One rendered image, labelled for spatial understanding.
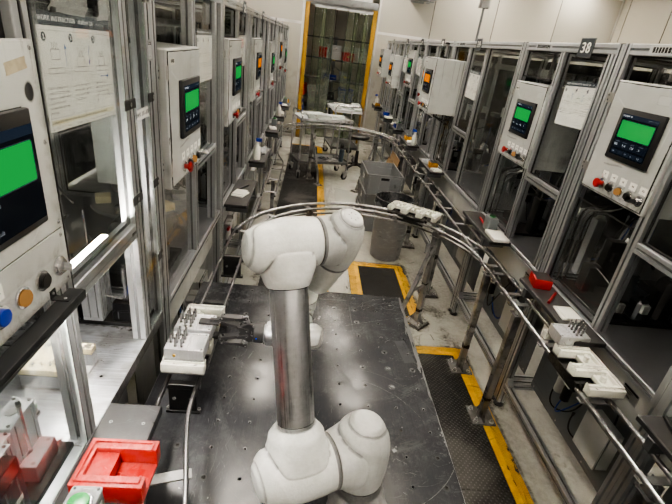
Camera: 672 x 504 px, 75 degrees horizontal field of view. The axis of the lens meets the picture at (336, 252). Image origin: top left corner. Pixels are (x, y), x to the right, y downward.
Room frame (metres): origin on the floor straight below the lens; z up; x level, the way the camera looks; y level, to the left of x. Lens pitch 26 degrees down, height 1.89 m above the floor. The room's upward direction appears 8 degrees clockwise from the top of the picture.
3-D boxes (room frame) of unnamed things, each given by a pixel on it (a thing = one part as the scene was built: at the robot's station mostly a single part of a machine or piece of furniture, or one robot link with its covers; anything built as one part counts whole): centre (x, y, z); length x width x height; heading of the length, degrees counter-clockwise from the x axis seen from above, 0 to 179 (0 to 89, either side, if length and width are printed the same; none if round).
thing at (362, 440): (0.89, -0.14, 0.85); 0.18 x 0.16 x 0.22; 118
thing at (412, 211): (2.98, -0.52, 0.84); 0.37 x 0.14 x 0.10; 64
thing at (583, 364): (1.44, -1.02, 0.84); 0.37 x 0.14 x 0.10; 6
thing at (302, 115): (6.64, 0.44, 0.48); 0.88 x 0.56 x 0.96; 114
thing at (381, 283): (3.30, -0.44, 0.01); 1.00 x 0.55 x 0.01; 6
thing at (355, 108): (7.94, 0.16, 0.48); 0.84 x 0.58 x 0.97; 14
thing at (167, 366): (1.27, 0.47, 0.84); 0.36 x 0.14 x 0.10; 6
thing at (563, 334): (1.55, -1.01, 0.92); 0.13 x 0.10 x 0.09; 96
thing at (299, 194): (5.68, 0.56, 0.01); 5.85 x 0.59 x 0.01; 6
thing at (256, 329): (1.29, 0.26, 0.90); 0.09 x 0.07 x 0.08; 94
